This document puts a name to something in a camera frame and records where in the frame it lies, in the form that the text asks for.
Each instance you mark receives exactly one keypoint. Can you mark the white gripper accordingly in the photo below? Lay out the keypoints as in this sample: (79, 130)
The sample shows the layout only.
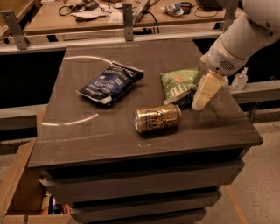
(220, 60)

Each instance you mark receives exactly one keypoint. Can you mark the green jalapeno chip bag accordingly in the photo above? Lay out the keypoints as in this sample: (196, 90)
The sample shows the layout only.
(179, 86)

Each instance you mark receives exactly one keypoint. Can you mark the orange soda can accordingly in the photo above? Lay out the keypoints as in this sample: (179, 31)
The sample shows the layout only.
(155, 118)

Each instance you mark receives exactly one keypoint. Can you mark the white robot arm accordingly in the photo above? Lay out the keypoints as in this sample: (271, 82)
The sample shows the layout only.
(257, 27)

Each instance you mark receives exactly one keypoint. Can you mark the blue salt vinegar chip bag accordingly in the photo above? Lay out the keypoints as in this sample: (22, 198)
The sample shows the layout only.
(112, 83)

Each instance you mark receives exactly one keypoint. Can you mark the clear sanitizer bottle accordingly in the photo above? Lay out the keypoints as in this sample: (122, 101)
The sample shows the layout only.
(240, 79)

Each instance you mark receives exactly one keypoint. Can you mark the black keyboard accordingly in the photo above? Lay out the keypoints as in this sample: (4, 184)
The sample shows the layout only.
(209, 5)

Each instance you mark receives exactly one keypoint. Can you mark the crumpled white blue wrapper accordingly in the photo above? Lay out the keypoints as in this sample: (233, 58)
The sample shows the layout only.
(174, 9)

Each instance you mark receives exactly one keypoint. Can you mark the white power strip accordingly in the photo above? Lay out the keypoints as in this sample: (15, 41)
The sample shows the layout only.
(139, 11)

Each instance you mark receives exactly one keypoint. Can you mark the grey drawer cabinet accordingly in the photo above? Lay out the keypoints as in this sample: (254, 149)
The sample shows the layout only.
(93, 158)

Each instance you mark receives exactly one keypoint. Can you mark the wooden desk with clutter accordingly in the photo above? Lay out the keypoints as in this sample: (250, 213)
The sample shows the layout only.
(49, 21)

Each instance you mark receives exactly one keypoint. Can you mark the cardboard box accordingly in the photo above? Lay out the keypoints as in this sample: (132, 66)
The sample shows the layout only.
(21, 194)

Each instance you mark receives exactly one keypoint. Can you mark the metal rail frame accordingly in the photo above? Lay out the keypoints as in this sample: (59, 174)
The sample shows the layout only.
(10, 26)

